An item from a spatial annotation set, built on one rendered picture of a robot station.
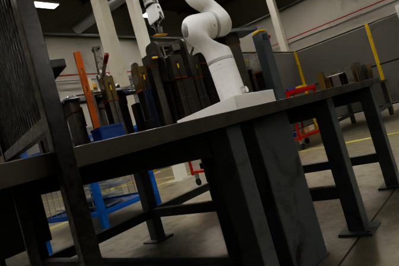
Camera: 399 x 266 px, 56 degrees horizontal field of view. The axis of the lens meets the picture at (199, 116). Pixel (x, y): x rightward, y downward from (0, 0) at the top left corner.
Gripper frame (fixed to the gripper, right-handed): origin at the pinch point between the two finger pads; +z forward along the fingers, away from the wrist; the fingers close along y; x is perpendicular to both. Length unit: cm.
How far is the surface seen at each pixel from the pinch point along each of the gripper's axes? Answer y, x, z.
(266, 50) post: -35, -46, 28
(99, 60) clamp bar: -1.4, 43.9, 14.6
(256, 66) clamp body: -16, -57, 32
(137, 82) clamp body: -7.3, 29.9, 29.5
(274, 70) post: -35, -48, 40
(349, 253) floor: -74, -4, 130
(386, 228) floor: -79, -31, 130
